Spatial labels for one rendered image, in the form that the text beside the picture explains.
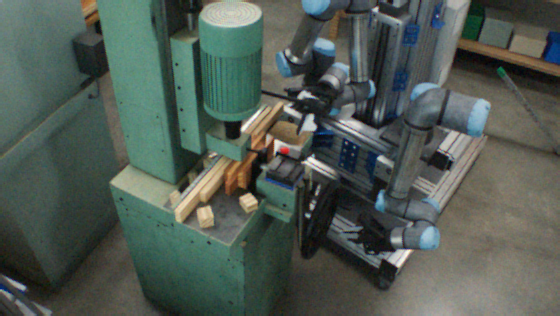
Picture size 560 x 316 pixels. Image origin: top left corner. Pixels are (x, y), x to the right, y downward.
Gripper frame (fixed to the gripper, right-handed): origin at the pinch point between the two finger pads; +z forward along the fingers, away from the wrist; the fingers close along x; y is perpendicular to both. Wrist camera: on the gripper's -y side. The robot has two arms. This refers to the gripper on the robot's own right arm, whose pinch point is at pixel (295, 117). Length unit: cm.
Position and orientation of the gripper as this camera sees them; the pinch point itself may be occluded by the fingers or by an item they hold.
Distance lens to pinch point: 155.0
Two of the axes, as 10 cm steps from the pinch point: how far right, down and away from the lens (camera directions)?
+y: 8.9, 3.1, -3.4
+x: 0.0, 7.4, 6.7
